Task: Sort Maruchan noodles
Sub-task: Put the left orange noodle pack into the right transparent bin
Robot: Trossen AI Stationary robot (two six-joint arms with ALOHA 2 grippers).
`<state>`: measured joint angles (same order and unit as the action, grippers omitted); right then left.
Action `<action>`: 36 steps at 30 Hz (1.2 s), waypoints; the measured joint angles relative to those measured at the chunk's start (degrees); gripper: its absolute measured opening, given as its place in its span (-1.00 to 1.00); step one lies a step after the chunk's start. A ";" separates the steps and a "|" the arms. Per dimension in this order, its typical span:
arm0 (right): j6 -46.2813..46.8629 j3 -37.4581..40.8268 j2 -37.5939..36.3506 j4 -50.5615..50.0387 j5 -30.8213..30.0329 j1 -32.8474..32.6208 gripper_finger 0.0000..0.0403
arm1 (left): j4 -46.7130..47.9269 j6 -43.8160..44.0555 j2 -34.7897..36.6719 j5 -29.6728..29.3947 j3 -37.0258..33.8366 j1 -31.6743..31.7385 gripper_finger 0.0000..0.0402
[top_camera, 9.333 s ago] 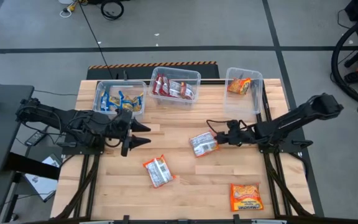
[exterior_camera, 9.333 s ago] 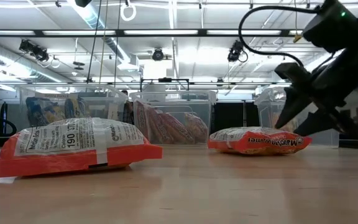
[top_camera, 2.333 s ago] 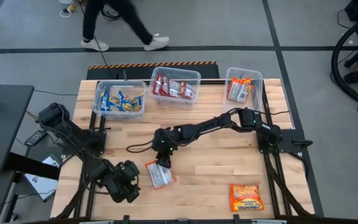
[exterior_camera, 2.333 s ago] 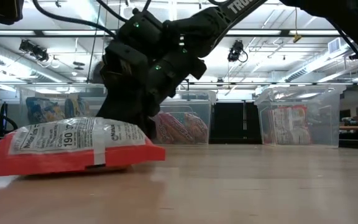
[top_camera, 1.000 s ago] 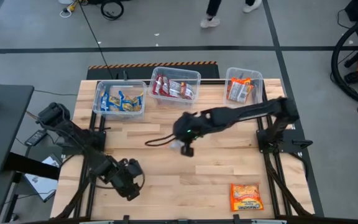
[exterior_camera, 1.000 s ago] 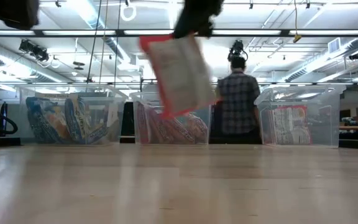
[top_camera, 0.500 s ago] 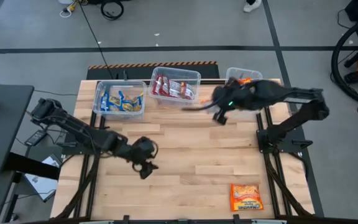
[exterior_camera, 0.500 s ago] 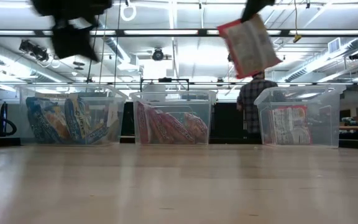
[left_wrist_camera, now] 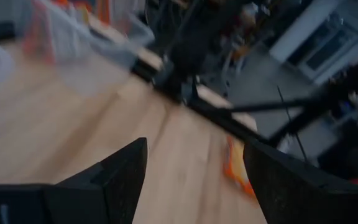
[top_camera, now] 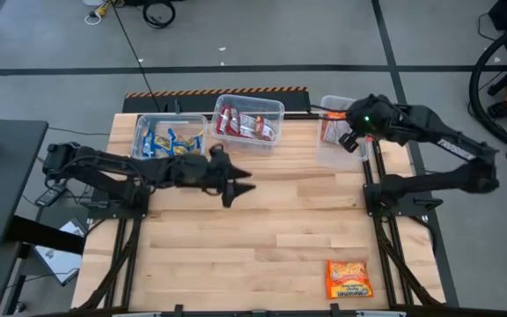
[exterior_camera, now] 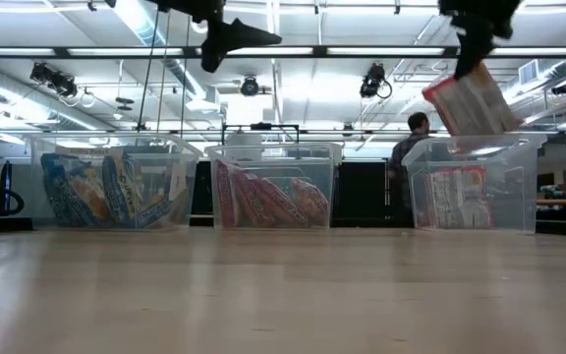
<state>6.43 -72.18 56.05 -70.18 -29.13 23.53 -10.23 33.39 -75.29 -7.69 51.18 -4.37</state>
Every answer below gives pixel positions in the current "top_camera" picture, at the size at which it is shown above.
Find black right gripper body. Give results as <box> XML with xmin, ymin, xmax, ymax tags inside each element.
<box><xmin>345</xmin><ymin>93</ymin><xmax>398</xmax><ymax>144</ymax></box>

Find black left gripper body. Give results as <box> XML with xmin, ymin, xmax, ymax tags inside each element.
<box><xmin>172</xmin><ymin>144</ymin><xmax>234</xmax><ymax>195</ymax></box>

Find blue Maruchan ramen pack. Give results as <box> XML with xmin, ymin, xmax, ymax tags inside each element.
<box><xmin>141</xmin><ymin>128</ymin><xmax>178</xmax><ymax>159</ymax></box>
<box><xmin>174</xmin><ymin>128</ymin><xmax>205</xmax><ymax>156</ymax></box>

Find clear plastic bin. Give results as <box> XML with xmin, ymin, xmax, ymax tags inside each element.
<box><xmin>316</xmin><ymin>94</ymin><xmax>371</xmax><ymax>172</ymax></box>
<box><xmin>130</xmin><ymin>113</ymin><xmax>209</xmax><ymax>160</ymax></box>
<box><xmin>209</xmin><ymin>93</ymin><xmax>286</xmax><ymax>156</ymax></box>

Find black power adapter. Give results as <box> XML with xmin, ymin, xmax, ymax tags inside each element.
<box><xmin>34</xmin><ymin>184</ymin><xmax>68</xmax><ymax>208</ymax></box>

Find black desk crossbeam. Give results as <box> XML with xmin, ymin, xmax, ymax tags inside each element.
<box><xmin>6</xmin><ymin>214</ymin><xmax>86</xmax><ymax>256</ymax></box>

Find black desk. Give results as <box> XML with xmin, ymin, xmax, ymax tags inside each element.
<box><xmin>0</xmin><ymin>118</ymin><xmax>50</xmax><ymax>248</ymax></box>

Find black table edge bar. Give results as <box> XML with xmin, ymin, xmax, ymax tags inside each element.
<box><xmin>28</xmin><ymin>303</ymin><xmax>507</xmax><ymax>317</ymax></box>

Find black hazard-striped cable ramp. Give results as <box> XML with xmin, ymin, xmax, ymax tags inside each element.
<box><xmin>122</xmin><ymin>85</ymin><xmax>312</xmax><ymax>114</ymax></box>

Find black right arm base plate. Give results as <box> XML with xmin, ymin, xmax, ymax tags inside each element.
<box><xmin>362</xmin><ymin>182</ymin><xmax>445</xmax><ymax>217</ymax></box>

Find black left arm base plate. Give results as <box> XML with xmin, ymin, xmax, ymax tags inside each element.
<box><xmin>86</xmin><ymin>183</ymin><xmax>152</xmax><ymax>221</ymax></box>

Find black vacuum hose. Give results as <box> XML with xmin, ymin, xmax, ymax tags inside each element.
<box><xmin>468</xmin><ymin>19</ymin><xmax>507</xmax><ymax>156</ymax></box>

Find black frame rails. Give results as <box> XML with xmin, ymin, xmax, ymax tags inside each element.
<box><xmin>77</xmin><ymin>217</ymin><xmax>145</xmax><ymax>310</ymax></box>
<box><xmin>374</xmin><ymin>215</ymin><xmax>444</xmax><ymax>307</ymax></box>

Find long thin black cable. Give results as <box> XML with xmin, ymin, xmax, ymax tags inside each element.
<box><xmin>110</xmin><ymin>0</ymin><xmax>162</xmax><ymax>113</ymax></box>

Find coiled black cable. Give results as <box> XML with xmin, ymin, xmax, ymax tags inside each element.
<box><xmin>142</xmin><ymin>0</ymin><xmax>178</xmax><ymax>30</ymax></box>

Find white and yellow cable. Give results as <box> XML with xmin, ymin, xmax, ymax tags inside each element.
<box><xmin>84</xmin><ymin>0</ymin><xmax>125</xmax><ymax>26</ymax></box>

